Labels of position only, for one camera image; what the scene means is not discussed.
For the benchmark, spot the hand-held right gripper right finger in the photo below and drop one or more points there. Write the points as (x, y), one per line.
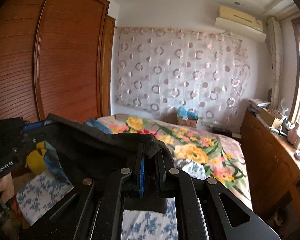
(162, 172)

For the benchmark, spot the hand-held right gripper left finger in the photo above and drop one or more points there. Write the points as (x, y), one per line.
(141, 177)

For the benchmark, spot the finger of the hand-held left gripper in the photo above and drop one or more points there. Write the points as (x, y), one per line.
(32, 141)
(35, 125)

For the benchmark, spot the black pants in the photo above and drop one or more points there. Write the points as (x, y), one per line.
(95, 150)

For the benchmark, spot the person's left hand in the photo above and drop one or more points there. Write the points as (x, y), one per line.
(3, 188)

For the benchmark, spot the yellow plush toy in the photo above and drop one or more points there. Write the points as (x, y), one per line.
(37, 161)

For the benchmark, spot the colourful flower print blanket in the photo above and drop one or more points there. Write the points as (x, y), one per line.
(190, 150)

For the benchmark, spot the blue floral bed sheet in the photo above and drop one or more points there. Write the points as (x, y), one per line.
(40, 192)

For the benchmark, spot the grey-blue folded jeans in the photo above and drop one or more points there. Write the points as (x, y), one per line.
(98, 125)

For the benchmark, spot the blue plastic bag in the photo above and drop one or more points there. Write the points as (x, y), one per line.
(187, 112)

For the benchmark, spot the flat black box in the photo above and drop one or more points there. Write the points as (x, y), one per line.
(222, 131)

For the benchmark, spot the wooden slatted wardrobe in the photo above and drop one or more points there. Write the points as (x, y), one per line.
(70, 55)

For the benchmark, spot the wooden window cabinet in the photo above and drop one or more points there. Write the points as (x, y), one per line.
(267, 160)

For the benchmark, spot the stack of papers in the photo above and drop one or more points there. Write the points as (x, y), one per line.
(257, 105)

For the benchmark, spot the open plain cardboard box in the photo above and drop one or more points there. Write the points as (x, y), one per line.
(271, 118)

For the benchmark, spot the trash bin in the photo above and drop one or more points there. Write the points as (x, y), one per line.
(282, 216)

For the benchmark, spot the dark oval object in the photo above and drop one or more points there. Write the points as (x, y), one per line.
(270, 94)

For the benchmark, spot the pink bottle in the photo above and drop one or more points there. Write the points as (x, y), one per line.
(293, 133)

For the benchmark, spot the white ornament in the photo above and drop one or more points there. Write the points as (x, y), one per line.
(283, 108)

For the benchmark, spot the bundled patterned window curtain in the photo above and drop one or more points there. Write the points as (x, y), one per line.
(275, 60)

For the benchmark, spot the circle pattern wall curtain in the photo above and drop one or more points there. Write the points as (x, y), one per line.
(177, 72)

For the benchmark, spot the wall air conditioner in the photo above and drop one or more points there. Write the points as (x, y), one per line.
(240, 22)

